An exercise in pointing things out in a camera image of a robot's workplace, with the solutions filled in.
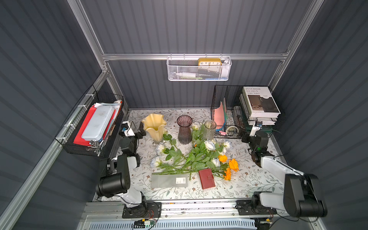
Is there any white plastic case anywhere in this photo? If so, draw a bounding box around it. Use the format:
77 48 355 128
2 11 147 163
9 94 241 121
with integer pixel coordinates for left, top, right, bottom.
81 105 114 141

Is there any tape roll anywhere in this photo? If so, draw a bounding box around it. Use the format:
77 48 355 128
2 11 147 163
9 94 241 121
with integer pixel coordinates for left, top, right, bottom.
225 125 239 136

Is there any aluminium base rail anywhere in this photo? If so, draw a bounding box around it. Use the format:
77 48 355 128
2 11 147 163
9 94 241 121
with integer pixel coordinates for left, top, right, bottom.
77 198 327 230

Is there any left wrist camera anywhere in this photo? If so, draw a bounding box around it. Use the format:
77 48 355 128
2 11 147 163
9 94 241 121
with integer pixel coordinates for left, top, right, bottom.
119 121 135 137

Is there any black wire desk organizer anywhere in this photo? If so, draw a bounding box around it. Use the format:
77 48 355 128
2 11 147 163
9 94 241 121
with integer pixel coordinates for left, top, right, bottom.
211 85 281 139

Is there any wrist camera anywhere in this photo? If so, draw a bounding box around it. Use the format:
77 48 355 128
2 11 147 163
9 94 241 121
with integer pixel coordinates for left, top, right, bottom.
250 121 263 137
119 121 135 137

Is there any red folder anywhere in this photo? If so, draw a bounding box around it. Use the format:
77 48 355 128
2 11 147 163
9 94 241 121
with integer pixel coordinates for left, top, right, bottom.
73 103 119 147

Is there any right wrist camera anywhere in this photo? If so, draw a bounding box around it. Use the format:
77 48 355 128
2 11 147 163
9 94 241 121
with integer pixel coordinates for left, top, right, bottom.
250 121 263 137

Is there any floral table mat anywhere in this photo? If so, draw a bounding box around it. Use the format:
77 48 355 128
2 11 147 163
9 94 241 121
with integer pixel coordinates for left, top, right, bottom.
128 108 284 200

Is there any pink folder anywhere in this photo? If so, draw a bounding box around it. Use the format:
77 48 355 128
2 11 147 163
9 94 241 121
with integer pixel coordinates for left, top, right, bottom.
213 102 225 131

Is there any purple ribbed glass vase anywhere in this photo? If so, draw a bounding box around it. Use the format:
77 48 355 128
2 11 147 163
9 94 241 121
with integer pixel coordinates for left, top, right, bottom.
177 115 193 145

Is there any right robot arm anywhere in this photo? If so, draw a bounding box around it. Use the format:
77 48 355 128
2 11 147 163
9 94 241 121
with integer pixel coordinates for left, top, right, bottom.
236 130 328 218

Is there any interior design trends book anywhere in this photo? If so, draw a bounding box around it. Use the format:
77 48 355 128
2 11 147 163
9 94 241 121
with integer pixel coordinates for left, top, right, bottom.
242 86 281 118

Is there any white wire wall basket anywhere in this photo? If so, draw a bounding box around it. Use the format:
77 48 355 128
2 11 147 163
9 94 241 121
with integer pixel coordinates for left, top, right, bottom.
166 55 232 81

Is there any pile of flowers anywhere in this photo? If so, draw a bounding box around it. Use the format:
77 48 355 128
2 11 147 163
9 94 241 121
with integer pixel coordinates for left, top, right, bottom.
150 123 240 181

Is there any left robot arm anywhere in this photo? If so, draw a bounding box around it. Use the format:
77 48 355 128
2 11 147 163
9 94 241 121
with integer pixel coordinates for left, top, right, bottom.
95 121 148 213

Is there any red notebook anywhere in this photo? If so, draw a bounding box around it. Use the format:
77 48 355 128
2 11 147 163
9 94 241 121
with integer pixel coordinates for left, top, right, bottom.
198 168 216 189

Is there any clear glass vase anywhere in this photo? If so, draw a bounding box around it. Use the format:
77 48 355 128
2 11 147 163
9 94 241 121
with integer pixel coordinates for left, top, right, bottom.
203 120 217 140

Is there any yellow wavy vase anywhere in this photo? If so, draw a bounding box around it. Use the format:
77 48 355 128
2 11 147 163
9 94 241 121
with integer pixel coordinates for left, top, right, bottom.
142 114 167 142

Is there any black wire side basket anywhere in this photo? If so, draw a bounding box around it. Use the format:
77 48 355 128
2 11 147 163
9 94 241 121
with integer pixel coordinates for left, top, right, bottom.
55 86 124 157

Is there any yellow clock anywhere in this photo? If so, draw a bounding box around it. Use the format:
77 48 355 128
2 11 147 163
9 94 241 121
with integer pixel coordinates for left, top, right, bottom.
198 57 222 66

